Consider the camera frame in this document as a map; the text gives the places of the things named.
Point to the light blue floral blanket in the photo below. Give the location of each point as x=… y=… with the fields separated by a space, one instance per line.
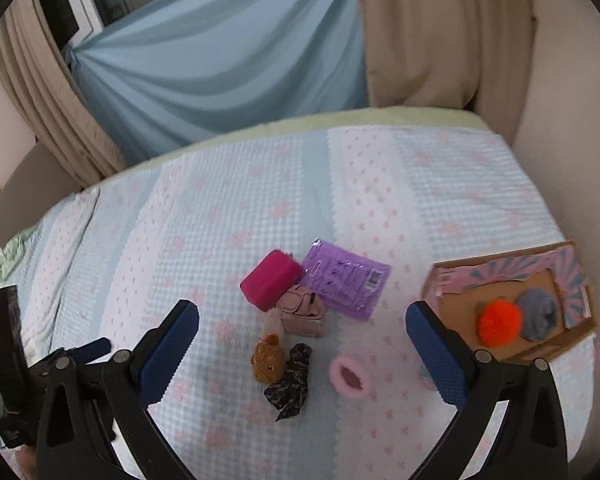
x=230 y=200

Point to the purple plastic packet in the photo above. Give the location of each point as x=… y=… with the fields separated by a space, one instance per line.
x=347 y=280

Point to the pink fluffy scrunchie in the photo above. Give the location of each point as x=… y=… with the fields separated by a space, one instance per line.
x=349 y=377

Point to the grey fluffy pompom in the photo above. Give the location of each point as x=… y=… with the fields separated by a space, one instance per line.
x=537 y=312

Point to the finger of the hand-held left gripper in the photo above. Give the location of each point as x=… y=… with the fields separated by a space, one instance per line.
x=92 y=349

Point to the light green bedsheet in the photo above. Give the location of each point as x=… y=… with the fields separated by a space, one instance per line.
x=280 y=124

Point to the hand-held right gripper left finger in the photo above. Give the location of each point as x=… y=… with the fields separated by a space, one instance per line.
x=170 y=355

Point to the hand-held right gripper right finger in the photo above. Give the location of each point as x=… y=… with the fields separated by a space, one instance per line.
x=435 y=355

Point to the pink small pouch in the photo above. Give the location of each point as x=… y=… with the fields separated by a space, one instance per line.
x=302 y=315

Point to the beige curtain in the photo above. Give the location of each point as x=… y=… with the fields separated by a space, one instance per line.
x=430 y=35
x=45 y=105

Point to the light blue curtain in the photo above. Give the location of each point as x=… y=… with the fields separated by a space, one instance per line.
x=220 y=60

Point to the cream fluffy pompom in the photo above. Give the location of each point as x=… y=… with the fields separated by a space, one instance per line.
x=274 y=324

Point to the magenta sponge block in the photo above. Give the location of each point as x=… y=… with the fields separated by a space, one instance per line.
x=270 y=280

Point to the cardboard box with pink print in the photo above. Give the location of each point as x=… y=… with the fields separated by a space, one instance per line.
x=510 y=345

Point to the green patterned cloth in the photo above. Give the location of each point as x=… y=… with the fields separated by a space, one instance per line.
x=5 y=260

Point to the orange fluffy pompom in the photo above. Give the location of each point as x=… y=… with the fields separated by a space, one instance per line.
x=500 y=322

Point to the brown plush bear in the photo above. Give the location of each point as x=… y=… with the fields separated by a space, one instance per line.
x=267 y=360

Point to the black patterned scrunchie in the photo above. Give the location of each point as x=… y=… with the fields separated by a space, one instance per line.
x=290 y=382

